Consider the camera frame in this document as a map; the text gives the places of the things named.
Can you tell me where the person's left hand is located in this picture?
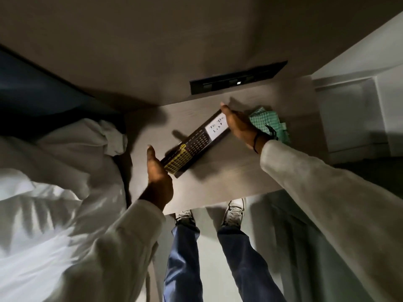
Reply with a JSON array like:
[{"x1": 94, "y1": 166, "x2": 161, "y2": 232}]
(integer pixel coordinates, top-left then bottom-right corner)
[{"x1": 139, "y1": 144, "x2": 174, "y2": 212}]

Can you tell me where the person's white shoe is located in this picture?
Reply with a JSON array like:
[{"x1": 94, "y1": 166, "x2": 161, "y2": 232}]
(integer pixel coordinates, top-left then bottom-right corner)
[
  {"x1": 175, "y1": 210, "x2": 196, "y2": 226},
  {"x1": 222, "y1": 198, "x2": 246, "y2": 229}
]

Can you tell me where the person's right forearm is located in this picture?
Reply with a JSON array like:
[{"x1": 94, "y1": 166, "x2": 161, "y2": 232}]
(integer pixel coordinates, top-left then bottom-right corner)
[{"x1": 259, "y1": 139, "x2": 403, "y2": 302}]

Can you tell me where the white cabinet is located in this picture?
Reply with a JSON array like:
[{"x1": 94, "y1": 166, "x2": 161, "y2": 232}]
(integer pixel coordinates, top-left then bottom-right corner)
[{"x1": 311, "y1": 11, "x2": 403, "y2": 164}]

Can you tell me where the white bedding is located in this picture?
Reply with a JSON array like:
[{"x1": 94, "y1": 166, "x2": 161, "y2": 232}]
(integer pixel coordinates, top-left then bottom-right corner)
[{"x1": 0, "y1": 118, "x2": 128, "y2": 302}]

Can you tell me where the black wall socket panel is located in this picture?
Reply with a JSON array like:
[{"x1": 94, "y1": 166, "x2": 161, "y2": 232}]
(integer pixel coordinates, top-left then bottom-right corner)
[{"x1": 190, "y1": 61, "x2": 288, "y2": 95}]

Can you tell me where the person's right white shoe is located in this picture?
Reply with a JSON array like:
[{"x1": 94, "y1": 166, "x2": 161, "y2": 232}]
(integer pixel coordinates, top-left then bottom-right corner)
[{"x1": 222, "y1": 198, "x2": 246, "y2": 229}]

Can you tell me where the person's right hand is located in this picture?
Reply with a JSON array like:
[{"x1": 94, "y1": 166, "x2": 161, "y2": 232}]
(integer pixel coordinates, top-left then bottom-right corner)
[{"x1": 220, "y1": 102, "x2": 269, "y2": 153}]

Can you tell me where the dark headboard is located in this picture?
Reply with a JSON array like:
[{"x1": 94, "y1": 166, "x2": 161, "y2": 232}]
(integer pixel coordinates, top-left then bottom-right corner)
[{"x1": 0, "y1": 44, "x2": 126, "y2": 140}]

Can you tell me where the person's leg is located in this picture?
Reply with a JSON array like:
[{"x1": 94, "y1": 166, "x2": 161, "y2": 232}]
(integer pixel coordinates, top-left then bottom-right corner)
[
  {"x1": 162, "y1": 221, "x2": 204, "y2": 302},
  {"x1": 217, "y1": 226, "x2": 287, "y2": 302}
]

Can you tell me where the black wristband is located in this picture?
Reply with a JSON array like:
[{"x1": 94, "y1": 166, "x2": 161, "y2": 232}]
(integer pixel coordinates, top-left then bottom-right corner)
[{"x1": 252, "y1": 124, "x2": 279, "y2": 154}]

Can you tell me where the person's left forearm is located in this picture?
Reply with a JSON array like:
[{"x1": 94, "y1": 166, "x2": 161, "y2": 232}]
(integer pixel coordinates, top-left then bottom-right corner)
[{"x1": 44, "y1": 199, "x2": 166, "y2": 302}]

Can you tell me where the person's left leg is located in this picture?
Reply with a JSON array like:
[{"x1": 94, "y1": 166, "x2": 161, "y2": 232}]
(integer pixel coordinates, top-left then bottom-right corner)
[{"x1": 162, "y1": 221, "x2": 204, "y2": 302}]

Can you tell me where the green checked cloth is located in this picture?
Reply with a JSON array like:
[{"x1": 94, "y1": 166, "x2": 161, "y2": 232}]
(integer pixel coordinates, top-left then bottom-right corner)
[{"x1": 248, "y1": 106, "x2": 291, "y2": 145}]

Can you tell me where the person's right leg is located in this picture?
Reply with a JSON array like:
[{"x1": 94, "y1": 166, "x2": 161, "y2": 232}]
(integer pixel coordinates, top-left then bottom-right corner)
[{"x1": 217, "y1": 226, "x2": 287, "y2": 302}]

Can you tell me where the black board with white label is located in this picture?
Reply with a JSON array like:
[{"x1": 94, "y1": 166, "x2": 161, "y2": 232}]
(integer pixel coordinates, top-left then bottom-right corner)
[{"x1": 160, "y1": 110, "x2": 230, "y2": 179}]

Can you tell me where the person's left white shoe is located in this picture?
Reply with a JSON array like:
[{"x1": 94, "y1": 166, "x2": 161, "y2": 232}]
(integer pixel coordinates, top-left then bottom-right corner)
[{"x1": 175, "y1": 210, "x2": 196, "y2": 226}]

